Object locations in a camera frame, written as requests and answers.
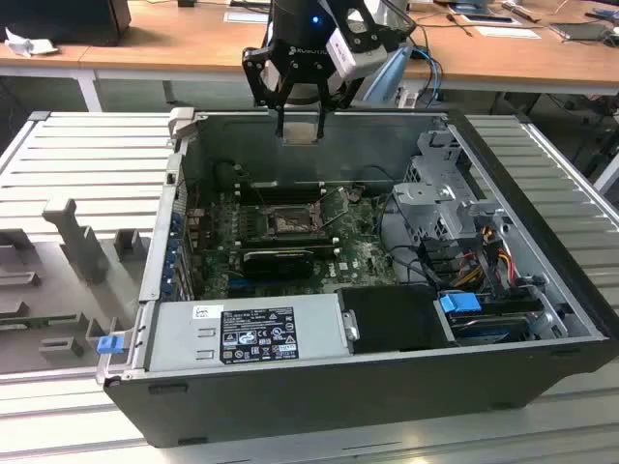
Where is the silver CPU plate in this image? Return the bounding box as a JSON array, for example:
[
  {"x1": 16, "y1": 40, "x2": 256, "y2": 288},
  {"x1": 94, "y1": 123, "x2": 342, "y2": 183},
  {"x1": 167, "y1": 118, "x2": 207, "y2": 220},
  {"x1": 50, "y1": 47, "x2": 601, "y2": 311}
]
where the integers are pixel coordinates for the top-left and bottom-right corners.
[{"x1": 282, "y1": 123, "x2": 320, "y2": 145}]

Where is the silver metal drive cage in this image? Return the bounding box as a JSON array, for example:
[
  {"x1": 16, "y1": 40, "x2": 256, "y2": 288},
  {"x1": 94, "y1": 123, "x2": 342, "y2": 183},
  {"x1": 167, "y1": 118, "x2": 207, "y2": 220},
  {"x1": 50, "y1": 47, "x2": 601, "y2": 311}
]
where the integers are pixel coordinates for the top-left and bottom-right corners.
[{"x1": 391, "y1": 128, "x2": 509, "y2": 252}]

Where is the grey parts rack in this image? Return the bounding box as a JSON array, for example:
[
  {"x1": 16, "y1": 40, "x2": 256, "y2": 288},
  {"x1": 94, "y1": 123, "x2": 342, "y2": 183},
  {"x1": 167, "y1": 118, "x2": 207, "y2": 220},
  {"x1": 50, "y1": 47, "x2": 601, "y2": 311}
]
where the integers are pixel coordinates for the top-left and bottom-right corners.
[{"x1": 0, "y1": 197, "x2": 146, "y2": 376}]

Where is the CPU socket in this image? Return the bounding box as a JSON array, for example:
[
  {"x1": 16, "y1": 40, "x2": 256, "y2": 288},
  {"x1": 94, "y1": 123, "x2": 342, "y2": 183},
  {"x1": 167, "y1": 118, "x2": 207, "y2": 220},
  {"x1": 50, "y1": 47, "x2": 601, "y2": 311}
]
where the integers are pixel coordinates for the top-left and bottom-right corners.
[{"x1": 263, "y1": 202, "x2": 323, "y2": 239}]

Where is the blue plastic clip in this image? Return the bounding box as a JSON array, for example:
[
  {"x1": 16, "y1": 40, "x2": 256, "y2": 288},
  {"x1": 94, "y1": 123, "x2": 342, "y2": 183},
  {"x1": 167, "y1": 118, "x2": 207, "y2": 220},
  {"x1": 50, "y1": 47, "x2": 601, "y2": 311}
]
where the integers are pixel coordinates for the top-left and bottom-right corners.
[{"x1": 96, "y1": 335, "x2": 122, "y2": 358}]

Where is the black plastic shroud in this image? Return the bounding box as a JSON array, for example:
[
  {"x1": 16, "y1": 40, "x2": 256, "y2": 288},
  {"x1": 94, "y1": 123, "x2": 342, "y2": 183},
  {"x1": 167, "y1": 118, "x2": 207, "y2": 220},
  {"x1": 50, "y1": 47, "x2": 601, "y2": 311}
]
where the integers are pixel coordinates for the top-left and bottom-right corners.
[{"x1": 336, "y1": 284, "x2": 458, "y2": 354}]

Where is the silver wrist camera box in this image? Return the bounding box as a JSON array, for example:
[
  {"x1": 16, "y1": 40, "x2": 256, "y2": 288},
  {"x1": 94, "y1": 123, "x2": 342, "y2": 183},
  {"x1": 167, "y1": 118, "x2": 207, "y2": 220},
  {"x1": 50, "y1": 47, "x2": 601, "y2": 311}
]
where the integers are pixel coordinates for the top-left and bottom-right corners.
[{"x1": 328, "y1": 27, "x2": 389, "y2": 80}]

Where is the black RAM slot bank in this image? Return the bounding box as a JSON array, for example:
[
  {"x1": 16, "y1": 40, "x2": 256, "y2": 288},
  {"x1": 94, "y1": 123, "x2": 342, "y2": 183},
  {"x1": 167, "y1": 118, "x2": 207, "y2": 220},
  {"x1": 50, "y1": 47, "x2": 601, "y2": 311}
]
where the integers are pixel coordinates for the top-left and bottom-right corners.
[
  {"x1": 236, "y1": 179, "x2": 326, "y2": 205},
  {"x1": 241, "y1": 233, "x2": 340, "y2": 257}
]

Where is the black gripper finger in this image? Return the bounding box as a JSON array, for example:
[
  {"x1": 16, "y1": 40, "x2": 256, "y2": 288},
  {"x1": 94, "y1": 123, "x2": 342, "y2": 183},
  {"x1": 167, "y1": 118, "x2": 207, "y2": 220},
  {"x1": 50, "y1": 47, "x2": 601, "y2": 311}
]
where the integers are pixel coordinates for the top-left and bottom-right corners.
[
  {"x1": 312, "y1": 75, "x2": 365, "y2": 145},
  {"x1": 241, "y1": 45, "x2": 292, "y2": 140}
]

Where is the pale blue teach pendant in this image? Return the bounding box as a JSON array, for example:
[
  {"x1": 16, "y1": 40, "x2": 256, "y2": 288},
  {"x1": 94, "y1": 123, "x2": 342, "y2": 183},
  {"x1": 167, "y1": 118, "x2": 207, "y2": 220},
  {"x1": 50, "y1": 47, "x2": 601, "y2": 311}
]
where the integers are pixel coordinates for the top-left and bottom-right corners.
[{"x1": 362, "y1": 45, "x2": 415, "y2": 105}]

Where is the green motherboard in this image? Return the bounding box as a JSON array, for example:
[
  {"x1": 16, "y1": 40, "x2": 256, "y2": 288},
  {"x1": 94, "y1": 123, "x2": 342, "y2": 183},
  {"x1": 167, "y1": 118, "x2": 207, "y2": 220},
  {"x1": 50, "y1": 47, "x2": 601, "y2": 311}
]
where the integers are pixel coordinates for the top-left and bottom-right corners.
[{"x1": 186, "y1": 186, "x2": 402, "y2": 299}]

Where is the black graphics card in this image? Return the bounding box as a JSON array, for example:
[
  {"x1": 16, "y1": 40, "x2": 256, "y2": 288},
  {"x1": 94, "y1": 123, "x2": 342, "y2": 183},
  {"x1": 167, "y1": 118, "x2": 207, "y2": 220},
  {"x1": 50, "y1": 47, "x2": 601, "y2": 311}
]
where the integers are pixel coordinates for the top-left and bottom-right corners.
[{"x1": 240, "y1": 248, "x2": 314, "y2": 280}]

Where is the wooden desk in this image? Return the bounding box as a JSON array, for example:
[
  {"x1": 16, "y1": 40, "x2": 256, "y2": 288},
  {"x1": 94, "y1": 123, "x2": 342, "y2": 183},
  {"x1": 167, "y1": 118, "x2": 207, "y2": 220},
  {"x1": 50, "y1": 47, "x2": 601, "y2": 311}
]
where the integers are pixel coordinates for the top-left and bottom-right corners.
[{"x1": 0, "y1": 0, "x2": 619, "y2": 112}]

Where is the grey case latch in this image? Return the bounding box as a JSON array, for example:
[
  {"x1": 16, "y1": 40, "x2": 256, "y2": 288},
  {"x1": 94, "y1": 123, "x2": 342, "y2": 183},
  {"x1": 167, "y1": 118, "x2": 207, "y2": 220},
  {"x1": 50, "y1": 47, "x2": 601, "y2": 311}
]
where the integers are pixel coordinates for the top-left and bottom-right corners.
[{"x1": 167, "y1": 107, "x2": 195, "y2": 142}]

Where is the blue cable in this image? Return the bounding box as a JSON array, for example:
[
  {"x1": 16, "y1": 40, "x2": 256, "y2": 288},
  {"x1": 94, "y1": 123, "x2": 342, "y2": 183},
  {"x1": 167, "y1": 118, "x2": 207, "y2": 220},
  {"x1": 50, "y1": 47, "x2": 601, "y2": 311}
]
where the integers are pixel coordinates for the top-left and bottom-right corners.
[{"x1": 410, "y1": 45, "x2": 444, "y2": 105}]

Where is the crumpled white paper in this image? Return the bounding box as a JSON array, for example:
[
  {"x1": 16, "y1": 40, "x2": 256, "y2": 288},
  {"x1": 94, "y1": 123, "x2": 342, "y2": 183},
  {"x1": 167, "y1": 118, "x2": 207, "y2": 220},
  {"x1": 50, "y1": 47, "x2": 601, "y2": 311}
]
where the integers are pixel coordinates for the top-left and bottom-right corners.
[{"x1": 4, "y1": 26, "x2": 59, "y2": 58}]

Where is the black equipment box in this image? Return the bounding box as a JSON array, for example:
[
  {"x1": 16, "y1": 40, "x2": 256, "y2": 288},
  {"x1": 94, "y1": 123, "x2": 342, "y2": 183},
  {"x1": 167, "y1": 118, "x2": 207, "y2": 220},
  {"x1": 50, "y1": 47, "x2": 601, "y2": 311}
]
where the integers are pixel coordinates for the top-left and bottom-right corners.
[{"x1": 0, "y1": 0, "x2": 132, "y2": 47}]

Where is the black open PC case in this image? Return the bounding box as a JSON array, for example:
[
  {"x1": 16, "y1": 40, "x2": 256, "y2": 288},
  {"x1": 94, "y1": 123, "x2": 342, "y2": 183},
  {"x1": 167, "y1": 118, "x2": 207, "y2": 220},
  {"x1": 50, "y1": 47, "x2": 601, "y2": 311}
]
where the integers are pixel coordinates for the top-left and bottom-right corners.
[{"x1": 96, "y1": 108, "x2": 611, "y2": 449}]

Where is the silver power supply unit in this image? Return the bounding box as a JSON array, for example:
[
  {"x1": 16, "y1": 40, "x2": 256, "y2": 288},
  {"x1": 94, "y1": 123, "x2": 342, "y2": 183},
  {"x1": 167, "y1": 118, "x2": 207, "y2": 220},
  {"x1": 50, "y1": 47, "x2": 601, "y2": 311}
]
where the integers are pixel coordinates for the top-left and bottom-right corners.
[{"x1": 144, "y1": 294, "x2": 350, "y2": 373}]

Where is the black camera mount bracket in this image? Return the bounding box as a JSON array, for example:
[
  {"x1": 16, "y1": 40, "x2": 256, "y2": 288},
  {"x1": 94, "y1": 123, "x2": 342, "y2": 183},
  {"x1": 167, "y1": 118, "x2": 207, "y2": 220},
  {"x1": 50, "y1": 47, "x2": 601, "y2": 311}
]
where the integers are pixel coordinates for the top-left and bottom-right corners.
[{"x1": 338, "y1": 0, "x2": 418, "y2": 52}]

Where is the coloured power wire bundle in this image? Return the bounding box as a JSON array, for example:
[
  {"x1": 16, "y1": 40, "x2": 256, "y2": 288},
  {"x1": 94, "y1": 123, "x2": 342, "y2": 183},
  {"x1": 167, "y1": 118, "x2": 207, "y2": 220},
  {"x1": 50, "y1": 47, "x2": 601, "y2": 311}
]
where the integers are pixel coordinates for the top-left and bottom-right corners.
[{"x1": 454, "y1": 226, "x2": 515, "y2": 291}]

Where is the hard disk in blue carrier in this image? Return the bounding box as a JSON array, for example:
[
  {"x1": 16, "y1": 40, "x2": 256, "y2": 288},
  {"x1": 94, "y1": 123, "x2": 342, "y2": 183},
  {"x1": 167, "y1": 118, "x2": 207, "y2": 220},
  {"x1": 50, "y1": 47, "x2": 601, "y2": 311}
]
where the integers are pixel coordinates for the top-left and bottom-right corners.
[{"x1": 437, "y1": 291, "x2": 533, "y2": 345}]

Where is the metal socket cover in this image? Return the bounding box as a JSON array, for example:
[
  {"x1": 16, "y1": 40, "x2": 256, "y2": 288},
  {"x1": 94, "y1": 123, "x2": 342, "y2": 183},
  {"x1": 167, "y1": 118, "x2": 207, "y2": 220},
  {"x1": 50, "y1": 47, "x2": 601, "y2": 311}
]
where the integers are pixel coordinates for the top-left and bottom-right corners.
[{"x1": 313, "y1": 186, "x2": 351, "y2": 229}]

